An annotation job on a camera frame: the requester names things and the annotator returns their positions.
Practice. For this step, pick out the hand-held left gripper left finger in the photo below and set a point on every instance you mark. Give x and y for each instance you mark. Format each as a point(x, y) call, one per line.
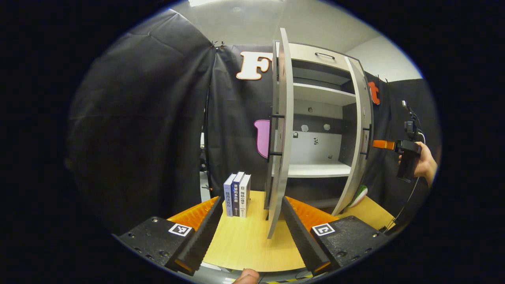
point(199, 232)

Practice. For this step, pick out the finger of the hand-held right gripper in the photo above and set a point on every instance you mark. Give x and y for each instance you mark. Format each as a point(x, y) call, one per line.
point(384, 144)

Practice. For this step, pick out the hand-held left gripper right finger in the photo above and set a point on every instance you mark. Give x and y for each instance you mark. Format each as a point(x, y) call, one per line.
point(302, 232)

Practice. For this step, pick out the grey cabinet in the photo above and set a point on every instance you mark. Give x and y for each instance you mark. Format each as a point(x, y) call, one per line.
point(348, 130)

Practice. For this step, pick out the white cabinet shelf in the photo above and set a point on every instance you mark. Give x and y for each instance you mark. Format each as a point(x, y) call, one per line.
point(319, 169)
point(319, 92)

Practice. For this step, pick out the light blue book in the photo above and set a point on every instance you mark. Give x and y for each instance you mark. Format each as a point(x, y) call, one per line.
point(229, 197)

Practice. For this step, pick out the dark blue book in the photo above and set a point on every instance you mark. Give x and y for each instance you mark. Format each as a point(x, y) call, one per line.
point(236, 193)

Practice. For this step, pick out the black backdrop cloth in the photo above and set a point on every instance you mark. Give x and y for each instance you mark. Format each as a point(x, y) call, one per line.
point(138, 118)

